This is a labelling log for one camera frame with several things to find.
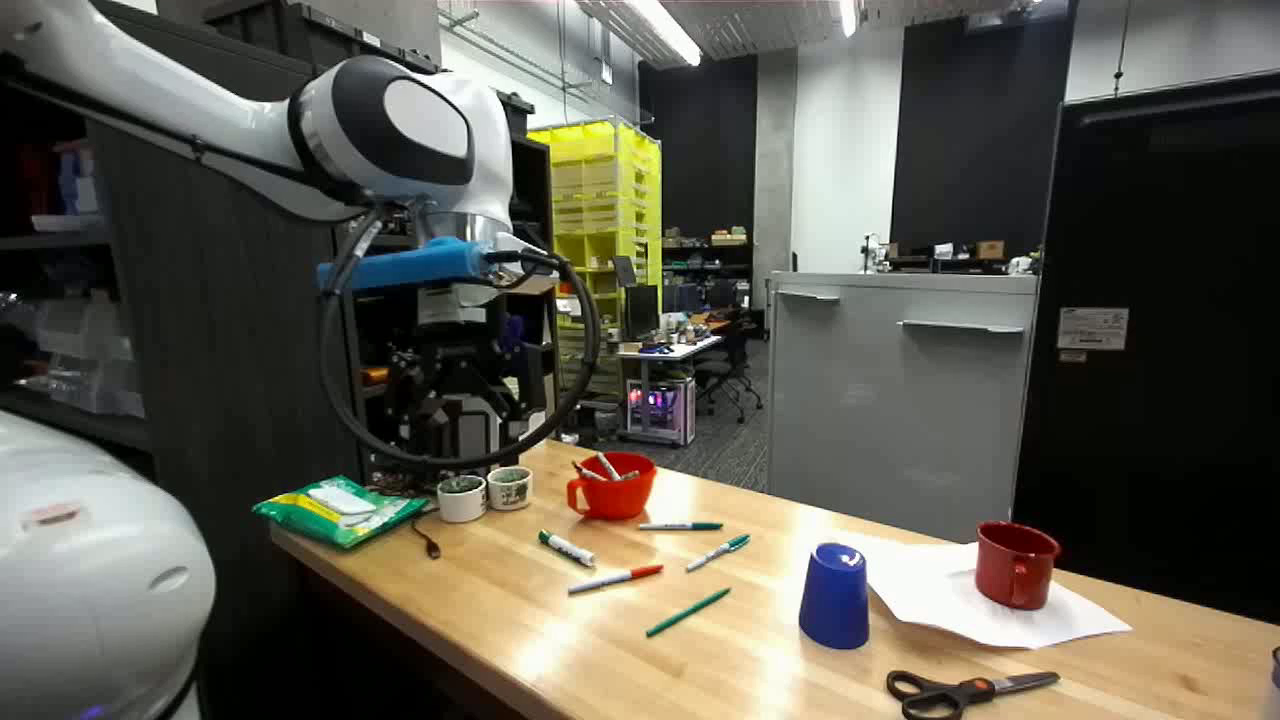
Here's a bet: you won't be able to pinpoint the orange-red cup with handle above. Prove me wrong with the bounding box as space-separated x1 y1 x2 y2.
563 448 660 526

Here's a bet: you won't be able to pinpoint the white marker with green cap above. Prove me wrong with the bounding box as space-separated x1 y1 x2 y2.
538 530 600 573

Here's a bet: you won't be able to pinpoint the white marker with red cap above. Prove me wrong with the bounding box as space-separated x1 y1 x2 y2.
563 561 669 600

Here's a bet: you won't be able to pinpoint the white paper sheet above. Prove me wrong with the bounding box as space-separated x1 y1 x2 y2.
864 536 1136 658

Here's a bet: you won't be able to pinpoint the blue camera mount bracket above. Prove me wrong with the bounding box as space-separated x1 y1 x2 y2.
318 235 559 302

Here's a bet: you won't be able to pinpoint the white label sticker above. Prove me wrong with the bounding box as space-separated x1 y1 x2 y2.
1058 303 1132 355

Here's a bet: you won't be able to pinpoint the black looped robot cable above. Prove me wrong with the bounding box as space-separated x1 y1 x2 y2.
312 216 605 474

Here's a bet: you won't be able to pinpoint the long ceiling light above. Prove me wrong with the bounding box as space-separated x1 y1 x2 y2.
616 0 707 71

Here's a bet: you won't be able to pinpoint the black handled scissors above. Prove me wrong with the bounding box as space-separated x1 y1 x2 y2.
883 669 1063 720

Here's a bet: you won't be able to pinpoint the dark wooden shelf unit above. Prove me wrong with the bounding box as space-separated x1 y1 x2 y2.
0 0 563 720

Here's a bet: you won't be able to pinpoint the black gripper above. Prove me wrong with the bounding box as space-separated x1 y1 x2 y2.
390 316 538 452

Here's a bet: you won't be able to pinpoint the black cabinet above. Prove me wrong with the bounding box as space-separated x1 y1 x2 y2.
1014 71 1280 627

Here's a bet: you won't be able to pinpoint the black office chair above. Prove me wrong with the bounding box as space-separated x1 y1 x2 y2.
693 307 767 428

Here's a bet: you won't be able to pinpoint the grey metal cabinet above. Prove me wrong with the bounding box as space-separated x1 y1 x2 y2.
765 267 1043 544

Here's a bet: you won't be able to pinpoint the yellow crate stack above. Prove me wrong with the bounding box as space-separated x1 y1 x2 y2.
530 116 669 336

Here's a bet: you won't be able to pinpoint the green wipes packet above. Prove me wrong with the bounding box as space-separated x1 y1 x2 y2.
247 474 431 557

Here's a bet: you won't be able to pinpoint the blue plastic cup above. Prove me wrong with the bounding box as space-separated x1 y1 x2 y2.
795 540 877 653

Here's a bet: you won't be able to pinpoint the dark red mug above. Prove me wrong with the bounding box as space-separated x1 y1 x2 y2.
974 515 1063 615

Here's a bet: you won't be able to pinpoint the small white green-rimmed cup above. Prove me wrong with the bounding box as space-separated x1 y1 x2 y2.
431 474 488 526
484 465 538 514

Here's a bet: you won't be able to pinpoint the background work desk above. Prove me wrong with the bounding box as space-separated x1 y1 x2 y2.
614 327 729 452

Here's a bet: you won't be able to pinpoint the green and white marker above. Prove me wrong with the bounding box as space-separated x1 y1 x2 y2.
683 532 755 576
632 515 729 536

